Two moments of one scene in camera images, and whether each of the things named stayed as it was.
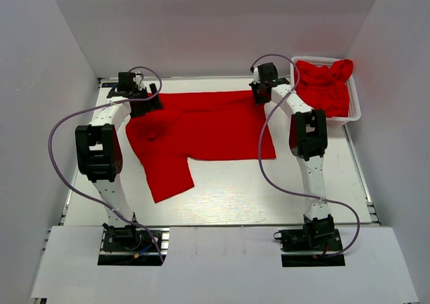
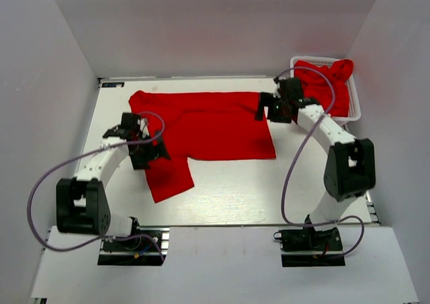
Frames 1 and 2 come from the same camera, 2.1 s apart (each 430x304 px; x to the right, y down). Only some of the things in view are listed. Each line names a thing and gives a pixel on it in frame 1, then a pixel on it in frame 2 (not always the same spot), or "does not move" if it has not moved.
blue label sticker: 109,85 does not move
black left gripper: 146,103 → 148,153
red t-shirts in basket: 324,89 does not move
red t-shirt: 221,125 does not move
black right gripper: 259,91 → 269,106
